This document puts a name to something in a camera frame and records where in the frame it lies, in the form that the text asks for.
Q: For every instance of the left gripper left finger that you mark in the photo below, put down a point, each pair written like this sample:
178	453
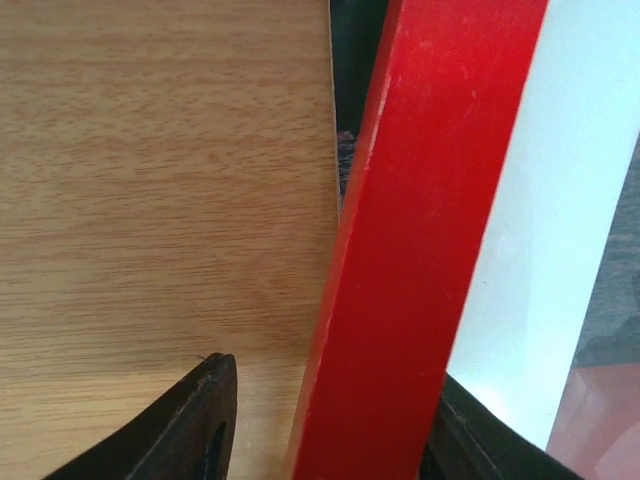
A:
187	433

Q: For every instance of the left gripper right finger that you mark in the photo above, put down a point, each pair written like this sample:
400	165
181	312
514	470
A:
467	441

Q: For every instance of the white mat board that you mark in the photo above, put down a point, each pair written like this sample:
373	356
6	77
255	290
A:
567	160

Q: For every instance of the red picture frame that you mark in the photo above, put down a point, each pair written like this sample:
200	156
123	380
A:
441	108

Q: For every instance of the sunset photo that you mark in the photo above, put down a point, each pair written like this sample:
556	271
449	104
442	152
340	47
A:
356	27

